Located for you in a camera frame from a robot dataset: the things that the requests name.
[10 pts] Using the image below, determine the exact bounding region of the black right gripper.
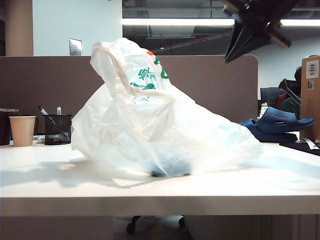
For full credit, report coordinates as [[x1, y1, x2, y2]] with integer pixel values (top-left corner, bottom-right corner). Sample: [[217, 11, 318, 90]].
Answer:
[[219, 0, 301, 64]]

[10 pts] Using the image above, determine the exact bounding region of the black power bank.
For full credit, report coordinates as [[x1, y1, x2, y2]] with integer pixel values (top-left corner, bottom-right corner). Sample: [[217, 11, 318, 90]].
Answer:
[[149, 149, 193, 177]]

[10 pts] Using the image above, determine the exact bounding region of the white printed plastic bag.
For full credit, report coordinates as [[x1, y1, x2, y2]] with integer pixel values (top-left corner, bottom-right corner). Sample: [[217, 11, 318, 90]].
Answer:
[[71, 37, 265, 179]]

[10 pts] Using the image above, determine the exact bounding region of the black mesh office chair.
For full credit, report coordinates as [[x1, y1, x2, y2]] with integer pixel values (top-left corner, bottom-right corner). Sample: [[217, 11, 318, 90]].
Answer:
[[259, 87, 286, 111]]

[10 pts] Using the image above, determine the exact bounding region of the person in green shirt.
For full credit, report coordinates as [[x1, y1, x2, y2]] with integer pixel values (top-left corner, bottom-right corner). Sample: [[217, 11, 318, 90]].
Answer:
[[279, 66, 303, 119]]

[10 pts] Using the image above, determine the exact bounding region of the labelled cardboard box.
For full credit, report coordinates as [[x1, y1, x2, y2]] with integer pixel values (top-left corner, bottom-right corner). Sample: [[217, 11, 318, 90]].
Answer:
[[299, 55, 320, 142]]

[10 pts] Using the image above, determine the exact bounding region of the black desk mat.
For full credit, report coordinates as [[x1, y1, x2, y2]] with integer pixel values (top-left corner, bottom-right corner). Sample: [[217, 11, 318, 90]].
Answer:
[[279, 139, 320, 158]]

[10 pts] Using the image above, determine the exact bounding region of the white printed packet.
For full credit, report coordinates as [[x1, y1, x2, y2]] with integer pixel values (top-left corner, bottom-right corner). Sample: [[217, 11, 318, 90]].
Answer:
[[303, 138, 320, 151]]

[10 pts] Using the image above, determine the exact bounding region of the brown desk partition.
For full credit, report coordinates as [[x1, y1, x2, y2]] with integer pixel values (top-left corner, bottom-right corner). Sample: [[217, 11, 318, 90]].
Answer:
[[0, 54, 259, 133]]

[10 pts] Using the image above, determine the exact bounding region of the black mesh pen holder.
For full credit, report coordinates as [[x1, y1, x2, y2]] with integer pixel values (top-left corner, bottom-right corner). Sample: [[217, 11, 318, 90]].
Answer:
[[43, 114, 73, 146]]

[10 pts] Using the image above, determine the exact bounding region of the black pen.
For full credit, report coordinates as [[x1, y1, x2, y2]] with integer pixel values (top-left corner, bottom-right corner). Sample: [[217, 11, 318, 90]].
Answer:
[[38, 106, 62, 131]]

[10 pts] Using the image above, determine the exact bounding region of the beige paper cup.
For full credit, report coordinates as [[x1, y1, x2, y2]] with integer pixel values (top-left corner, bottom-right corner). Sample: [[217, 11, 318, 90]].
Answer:
[[9, 115, 37, 147]]

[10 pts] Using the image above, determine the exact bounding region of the dark lidded container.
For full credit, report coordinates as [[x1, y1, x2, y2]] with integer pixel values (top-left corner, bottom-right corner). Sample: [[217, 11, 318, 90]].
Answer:
[[0, 108, 20, 146]]

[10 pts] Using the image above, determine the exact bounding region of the metal wall switch plate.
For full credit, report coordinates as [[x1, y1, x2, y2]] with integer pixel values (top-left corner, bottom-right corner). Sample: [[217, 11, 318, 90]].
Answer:
[[69, 38, 84, 57]]

